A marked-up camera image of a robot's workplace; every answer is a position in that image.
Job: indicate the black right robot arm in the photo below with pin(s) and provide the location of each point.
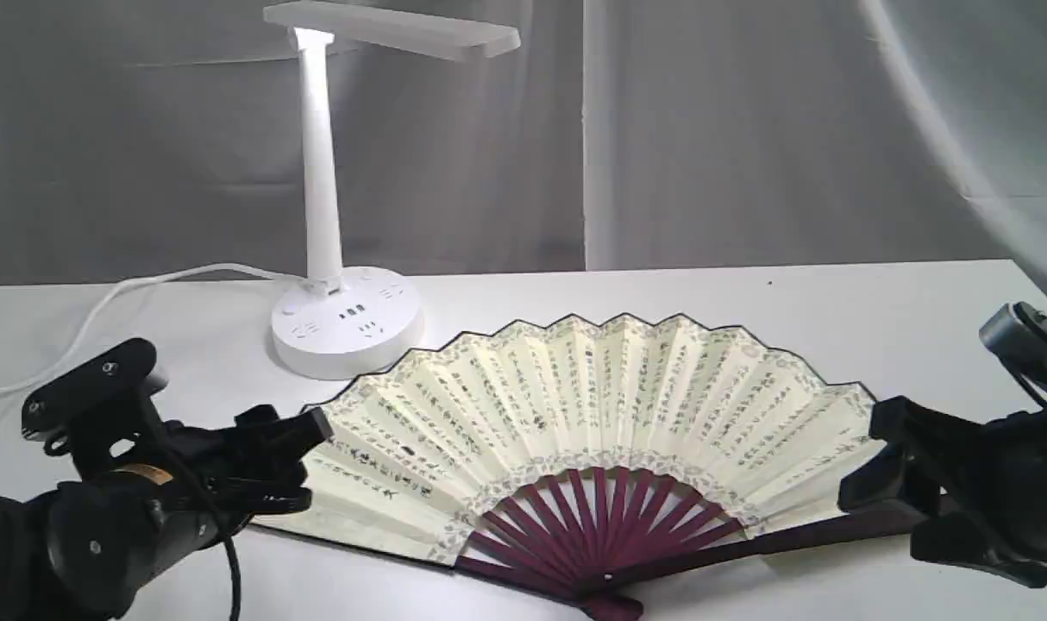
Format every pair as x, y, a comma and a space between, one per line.
977, 491

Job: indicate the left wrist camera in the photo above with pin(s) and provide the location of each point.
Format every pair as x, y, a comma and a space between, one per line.
86, 411

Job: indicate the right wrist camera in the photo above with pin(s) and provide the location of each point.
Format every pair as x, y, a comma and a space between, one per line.
1017, 336

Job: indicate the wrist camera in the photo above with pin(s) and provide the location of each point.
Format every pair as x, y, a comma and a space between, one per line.
86, 411
1017, 336

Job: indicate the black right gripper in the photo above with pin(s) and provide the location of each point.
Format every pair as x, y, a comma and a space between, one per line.
995, 471

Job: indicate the cream paper folding fan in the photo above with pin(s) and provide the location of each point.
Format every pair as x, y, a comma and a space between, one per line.
572, 459

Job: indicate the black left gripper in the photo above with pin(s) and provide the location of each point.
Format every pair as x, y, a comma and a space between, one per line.
109, 536

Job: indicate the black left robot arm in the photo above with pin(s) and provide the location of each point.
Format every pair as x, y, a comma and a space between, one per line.
27, 590

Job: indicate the white desk lamp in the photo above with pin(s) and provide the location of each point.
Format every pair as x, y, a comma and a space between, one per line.
342, 321

